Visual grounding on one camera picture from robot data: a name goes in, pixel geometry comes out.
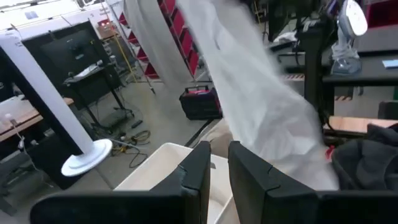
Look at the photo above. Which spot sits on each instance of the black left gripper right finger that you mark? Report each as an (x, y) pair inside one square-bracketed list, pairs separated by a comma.
[(264, 202)]

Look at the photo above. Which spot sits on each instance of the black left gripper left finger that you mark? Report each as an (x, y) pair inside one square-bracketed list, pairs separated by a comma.
[(186, 202)]

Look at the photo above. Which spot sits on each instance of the white garment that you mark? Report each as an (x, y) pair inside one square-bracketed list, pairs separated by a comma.
[(255, 93)]

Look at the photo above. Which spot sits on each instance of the white plastic laundry basket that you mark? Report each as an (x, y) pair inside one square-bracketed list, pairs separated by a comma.
[(155, 168)]

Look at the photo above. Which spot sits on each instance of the red garment tag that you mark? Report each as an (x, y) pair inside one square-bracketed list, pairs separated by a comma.
[(329, 152)]

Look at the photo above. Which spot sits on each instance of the red and black toolbox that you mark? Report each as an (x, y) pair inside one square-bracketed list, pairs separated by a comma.
[(200, 104)]

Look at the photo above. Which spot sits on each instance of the charcoal garment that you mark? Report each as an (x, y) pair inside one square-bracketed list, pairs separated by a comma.
[(367, 161)]

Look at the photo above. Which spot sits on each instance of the black work table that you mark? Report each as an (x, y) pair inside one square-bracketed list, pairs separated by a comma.
[(314, 62)]

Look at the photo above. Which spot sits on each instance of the red bin shelf rack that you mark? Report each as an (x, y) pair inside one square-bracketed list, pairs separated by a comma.
[(186, 40)]

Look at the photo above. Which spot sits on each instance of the white tower fan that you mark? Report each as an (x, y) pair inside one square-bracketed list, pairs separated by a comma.
[(53, 102)]

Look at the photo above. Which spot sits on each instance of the white garment steamer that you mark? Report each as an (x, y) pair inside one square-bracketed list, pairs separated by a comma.
[(346, 46)]

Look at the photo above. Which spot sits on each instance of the wooden bench table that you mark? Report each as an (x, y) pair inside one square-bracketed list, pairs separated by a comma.
[(21, 119)]

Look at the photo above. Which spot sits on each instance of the black monitor cart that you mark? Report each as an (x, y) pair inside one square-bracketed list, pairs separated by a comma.
[(74, 53)]

